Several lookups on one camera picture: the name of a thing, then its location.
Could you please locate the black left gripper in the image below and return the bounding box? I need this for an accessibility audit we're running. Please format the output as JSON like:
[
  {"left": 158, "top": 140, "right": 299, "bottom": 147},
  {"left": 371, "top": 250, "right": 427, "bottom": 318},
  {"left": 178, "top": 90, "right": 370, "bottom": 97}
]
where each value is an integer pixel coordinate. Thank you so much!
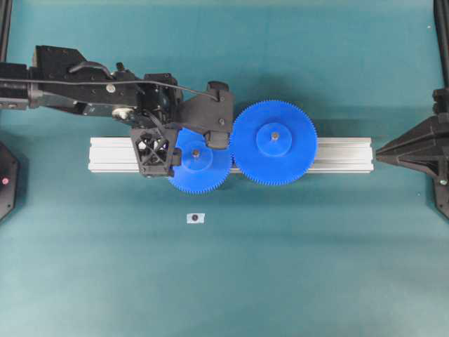
[{"left": 130, "top": 73, "right": 182, "bottom": 177}]

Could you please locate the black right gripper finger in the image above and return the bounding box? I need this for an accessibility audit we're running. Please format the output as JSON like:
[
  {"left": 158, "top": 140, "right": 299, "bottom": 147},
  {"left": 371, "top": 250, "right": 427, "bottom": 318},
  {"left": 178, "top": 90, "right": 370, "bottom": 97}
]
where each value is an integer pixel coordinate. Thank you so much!
[{"left": 375, "top": 117, "right": 438, "bottom": 176}]

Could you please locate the small blue gear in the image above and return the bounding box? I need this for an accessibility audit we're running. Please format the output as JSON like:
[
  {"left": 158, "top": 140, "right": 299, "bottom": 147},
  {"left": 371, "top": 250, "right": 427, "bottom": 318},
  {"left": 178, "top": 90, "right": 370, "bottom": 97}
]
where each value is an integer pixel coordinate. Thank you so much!
[{"left": 168, "top": 128, "right": 232, "bottom": 194}]

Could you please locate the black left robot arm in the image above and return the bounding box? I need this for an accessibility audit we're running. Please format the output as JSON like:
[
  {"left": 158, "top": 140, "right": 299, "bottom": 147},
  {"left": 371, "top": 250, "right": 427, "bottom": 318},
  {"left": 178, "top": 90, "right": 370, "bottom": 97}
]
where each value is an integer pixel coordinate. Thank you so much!
[{"left": 1, "top": 46, "right": 182, "bottom": 177}]

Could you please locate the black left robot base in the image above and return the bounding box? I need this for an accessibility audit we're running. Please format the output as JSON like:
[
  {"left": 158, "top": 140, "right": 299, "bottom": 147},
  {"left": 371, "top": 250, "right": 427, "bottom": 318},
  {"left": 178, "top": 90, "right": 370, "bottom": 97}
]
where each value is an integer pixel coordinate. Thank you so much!
[{"left": 0, "top": 143, "right": 20, "bottom": 220}]

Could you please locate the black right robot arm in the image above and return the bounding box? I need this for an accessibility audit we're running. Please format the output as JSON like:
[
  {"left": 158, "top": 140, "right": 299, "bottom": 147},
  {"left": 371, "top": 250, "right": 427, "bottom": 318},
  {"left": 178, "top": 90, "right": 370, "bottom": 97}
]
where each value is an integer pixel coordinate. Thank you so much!
[{"left": 375, "top": 88, "right": 448, "bottom": 216}]

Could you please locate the large blue gear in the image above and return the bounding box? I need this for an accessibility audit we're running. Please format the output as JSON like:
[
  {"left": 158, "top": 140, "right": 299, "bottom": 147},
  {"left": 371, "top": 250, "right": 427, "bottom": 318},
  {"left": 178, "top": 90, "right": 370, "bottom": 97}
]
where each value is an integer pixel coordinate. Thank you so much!
[{"left": 230, "top": 100, "right": 318, "bottom": 185}]

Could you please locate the small white marker sticker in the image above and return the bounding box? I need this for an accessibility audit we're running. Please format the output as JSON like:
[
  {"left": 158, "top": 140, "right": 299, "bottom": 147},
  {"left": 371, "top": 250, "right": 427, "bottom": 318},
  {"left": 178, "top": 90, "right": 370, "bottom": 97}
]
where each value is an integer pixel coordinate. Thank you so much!
[{"left": 187, "top": 213, "right": 206, "bottom": 224}]

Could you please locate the aluminium extrusion rail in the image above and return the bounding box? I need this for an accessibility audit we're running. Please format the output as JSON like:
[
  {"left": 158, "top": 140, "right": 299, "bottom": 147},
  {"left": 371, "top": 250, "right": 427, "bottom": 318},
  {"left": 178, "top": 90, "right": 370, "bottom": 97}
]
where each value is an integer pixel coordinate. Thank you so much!
[{"left": 88, "top": 137, "right": 374, "bottom": 173}]

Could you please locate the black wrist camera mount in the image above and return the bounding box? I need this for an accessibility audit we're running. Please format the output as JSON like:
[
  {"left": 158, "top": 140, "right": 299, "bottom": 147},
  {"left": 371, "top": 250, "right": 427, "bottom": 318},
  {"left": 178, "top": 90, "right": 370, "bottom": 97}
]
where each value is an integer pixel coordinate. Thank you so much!
[{"left": 174, "top": 81, "right": 234, "bottom": 150}]

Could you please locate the black right frame post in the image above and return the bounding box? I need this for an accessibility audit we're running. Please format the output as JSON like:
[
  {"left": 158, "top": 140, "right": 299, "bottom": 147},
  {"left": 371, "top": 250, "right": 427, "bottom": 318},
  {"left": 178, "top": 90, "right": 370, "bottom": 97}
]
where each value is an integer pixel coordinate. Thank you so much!
[{"left": 434, "top": 0, "right": 448, "bottom": 88}]

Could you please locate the black frame post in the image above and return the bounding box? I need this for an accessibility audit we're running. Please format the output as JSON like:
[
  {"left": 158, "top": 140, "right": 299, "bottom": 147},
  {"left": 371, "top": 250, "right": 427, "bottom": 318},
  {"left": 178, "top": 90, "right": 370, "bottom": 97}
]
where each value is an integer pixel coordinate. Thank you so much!
[
  {"left": 434, "top": 0, "right": 448, "bottom": 88},
  {"left": 0, "top": 0, "right": 13, "bottom": 62}
]

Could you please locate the black camera cable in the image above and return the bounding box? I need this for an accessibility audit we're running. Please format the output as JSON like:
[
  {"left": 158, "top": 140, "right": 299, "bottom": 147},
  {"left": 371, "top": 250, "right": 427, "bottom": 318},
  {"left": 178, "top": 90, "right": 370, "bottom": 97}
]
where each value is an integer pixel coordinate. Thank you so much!
[{"left": 0, "top": 61, "right": 218, "bottom": 99}]

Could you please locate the black left frame post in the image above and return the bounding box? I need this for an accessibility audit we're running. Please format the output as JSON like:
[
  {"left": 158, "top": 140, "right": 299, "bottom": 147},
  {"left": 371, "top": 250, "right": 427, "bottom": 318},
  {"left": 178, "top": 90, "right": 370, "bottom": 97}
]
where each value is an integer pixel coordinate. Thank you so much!
[{"left": 0, "top": 0, "right": 13, "bottom": 62}]

